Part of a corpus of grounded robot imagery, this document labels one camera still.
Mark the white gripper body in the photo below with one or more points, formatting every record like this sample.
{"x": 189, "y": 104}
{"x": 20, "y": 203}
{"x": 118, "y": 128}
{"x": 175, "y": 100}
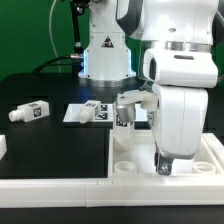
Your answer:
{"x": 179, "y": 120}

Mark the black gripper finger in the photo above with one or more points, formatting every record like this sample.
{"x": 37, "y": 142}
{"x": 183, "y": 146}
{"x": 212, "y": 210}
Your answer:
{"x": 125, "y": 103}
{"x": 163, "y": 165}

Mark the white square table top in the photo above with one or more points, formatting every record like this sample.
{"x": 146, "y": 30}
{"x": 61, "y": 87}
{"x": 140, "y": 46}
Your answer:
{"x": 143, "y": 159}

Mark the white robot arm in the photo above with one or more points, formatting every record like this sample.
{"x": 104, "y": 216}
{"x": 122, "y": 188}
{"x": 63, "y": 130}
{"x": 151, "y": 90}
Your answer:
{"x": 178, "y": 25}

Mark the white right obstacle bar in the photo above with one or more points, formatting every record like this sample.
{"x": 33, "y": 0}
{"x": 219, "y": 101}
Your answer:
{"x": 216, "y": 147}

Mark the white obstacle bar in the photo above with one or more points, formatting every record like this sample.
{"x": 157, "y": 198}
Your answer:
{"x": 3, "y": 147}
{"x": 115, "y": 192}
{"x": 216, "y": 147}

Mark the white front obstacle bar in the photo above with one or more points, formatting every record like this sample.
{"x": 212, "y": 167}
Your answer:
{"x": 115, "y": 192}

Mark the white marker sheet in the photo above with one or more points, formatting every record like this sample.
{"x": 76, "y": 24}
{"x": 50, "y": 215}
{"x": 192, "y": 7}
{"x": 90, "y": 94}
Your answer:
{"x": 106, "y": 115}

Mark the white left obstacle bar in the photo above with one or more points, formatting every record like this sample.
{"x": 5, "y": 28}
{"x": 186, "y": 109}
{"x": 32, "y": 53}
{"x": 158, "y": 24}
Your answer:
{"x": 3, "y": 147}

